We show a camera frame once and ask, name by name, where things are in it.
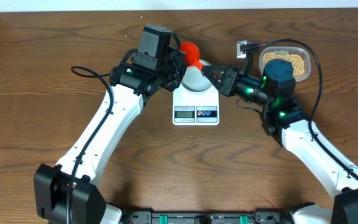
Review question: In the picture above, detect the red plastic measuring scoop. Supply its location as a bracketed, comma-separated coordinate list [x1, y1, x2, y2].
[180, 42, 204, 71]

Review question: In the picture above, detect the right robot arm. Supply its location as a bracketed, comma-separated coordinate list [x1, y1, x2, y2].
[201, 59, 358, 223]

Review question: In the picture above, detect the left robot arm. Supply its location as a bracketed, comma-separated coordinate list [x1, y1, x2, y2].
[34, 24, 187, 223]

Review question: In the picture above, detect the light grey round bowl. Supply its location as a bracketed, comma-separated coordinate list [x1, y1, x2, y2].
[181, 66, 213, 92]

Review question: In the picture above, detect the white digital kitchen scale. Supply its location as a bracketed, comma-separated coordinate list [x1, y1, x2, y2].
[172, 84, 219, 126]

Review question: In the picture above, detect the clear container of soybeans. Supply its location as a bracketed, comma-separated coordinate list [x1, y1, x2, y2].
[259, 47, 311, 82]

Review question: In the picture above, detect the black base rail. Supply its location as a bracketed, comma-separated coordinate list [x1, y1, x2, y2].
[118, 210, 295, 224]

